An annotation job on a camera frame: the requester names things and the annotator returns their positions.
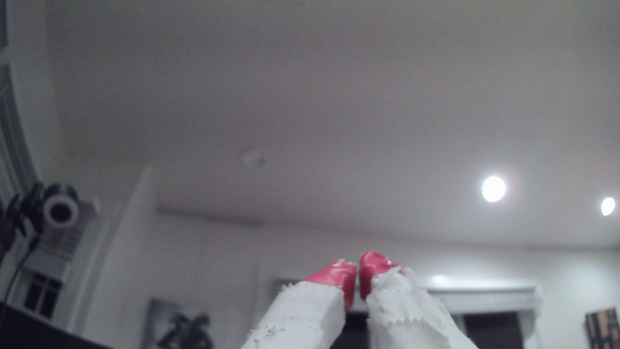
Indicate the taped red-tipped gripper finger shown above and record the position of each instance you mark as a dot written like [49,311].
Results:
[402,315]
[300,315]

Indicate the white window blind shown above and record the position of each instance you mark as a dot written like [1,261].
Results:
[484,298]

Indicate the wide dark window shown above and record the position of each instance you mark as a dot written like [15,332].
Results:
[494,332]

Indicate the dark leafy plant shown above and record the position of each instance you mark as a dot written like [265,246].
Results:
[186,334]

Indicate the large round ceiling light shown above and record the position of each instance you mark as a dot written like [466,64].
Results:
[494,189]

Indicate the small round ceiling light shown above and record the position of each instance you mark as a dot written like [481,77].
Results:
[608,206]

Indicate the small dark paned window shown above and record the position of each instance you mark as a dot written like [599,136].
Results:
[41,295]

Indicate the black and silver webcam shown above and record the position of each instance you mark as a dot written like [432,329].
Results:
[60,207]

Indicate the dark cabinet top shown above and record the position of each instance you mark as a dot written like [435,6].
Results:
[29,332]

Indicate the grey wall picture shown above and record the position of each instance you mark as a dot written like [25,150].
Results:
[155,315]

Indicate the brown striped wall picture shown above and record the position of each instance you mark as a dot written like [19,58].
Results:
[603,329]

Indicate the grey window frame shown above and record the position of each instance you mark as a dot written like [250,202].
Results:
[12,140]

